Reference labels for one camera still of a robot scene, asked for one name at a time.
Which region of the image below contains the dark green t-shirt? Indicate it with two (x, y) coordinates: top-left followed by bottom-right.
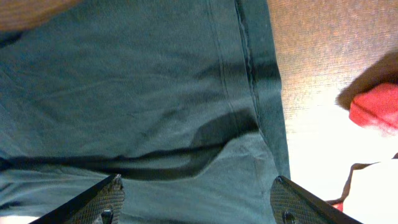
(1, 0), (290, 223)

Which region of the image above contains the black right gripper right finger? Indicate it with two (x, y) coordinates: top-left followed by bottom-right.
(270, 175), (361, 224)

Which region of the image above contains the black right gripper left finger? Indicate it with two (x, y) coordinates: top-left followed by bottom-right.
(31, 174), (125, 224)

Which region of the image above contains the white shirt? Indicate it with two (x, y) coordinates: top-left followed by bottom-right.
(326, 157), (398, 224)

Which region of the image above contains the red shirt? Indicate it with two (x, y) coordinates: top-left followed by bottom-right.
(329, 82), (398, 212)

